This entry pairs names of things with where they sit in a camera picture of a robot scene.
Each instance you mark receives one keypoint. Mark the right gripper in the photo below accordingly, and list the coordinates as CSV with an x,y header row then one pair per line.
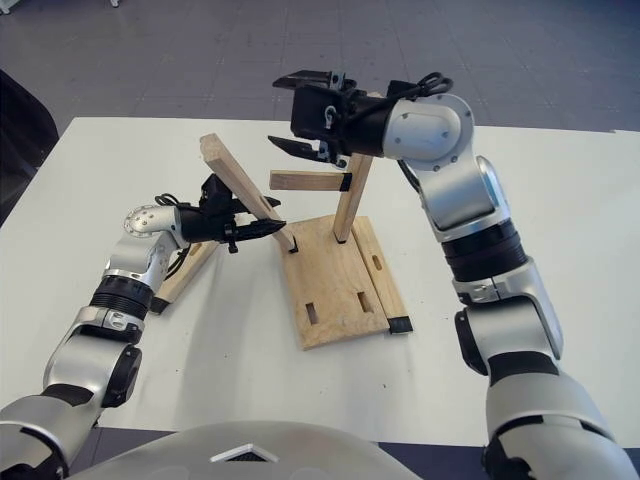
x,y
367,125

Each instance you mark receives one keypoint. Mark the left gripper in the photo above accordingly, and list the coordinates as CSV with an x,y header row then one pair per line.
x,y
205,225

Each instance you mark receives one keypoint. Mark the wooden leg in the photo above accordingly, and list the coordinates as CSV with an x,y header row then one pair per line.
x,y
352,200
187,272
385,285
235,175

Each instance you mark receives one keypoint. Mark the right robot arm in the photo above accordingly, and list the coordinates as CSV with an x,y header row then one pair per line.
x,y
510,310

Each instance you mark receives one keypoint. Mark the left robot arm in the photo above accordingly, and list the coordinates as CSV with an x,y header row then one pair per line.
x,y
90,360

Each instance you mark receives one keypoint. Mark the wooden cross bar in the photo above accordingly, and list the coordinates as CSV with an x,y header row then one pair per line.
x,y
305,181

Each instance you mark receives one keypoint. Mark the wooden seat board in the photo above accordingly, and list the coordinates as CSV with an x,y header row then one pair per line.
x,y
325,285

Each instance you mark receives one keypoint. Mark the robot body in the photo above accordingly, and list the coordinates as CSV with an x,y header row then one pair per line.
x,y
240,450

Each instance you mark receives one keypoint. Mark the black chair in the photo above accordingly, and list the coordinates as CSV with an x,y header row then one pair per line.
x,y
25,130

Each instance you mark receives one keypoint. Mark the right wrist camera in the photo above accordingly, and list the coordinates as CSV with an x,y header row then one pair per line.
x,y
315,115

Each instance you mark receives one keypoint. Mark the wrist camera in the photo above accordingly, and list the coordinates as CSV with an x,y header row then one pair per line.
x,y
216,192
315,115

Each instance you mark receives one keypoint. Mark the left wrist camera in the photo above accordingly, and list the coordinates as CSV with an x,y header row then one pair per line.
x,y
216,192

